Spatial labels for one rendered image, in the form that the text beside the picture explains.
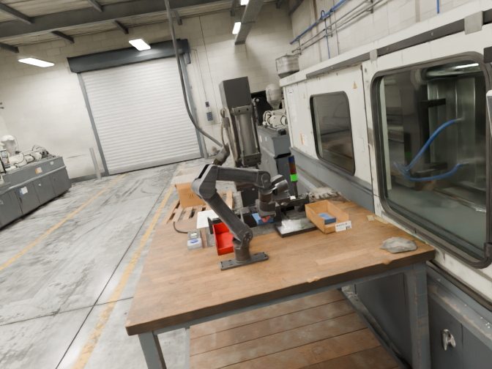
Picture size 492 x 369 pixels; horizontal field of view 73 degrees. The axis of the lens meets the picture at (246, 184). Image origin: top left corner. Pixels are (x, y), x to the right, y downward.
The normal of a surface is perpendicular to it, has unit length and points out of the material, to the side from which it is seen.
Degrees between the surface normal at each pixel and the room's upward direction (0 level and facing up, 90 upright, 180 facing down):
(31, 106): 90
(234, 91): 90
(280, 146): 90
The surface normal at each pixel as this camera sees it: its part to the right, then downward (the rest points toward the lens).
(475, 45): -0.98, 0.19
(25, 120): 0.10, 0.23
